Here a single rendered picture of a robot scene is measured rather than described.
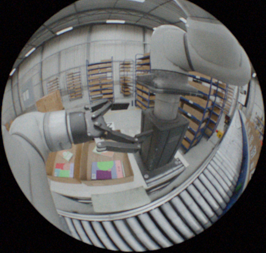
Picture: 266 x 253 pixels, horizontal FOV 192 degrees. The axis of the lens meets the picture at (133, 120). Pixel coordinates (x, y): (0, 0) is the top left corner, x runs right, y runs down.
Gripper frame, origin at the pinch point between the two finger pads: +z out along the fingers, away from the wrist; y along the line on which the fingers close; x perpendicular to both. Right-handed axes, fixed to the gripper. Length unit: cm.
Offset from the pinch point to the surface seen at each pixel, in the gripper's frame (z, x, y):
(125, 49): 441, 109, -843
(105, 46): 245, 85, -902
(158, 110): 10.7, 2.9, 0.3
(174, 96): 11.5, 11.4, 2.4
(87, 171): -18.3, -42.2, 0.0
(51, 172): -49, -51, -6
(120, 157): 6.1, -36.2, 0.1
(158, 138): 6.4, -3.0, 8.8
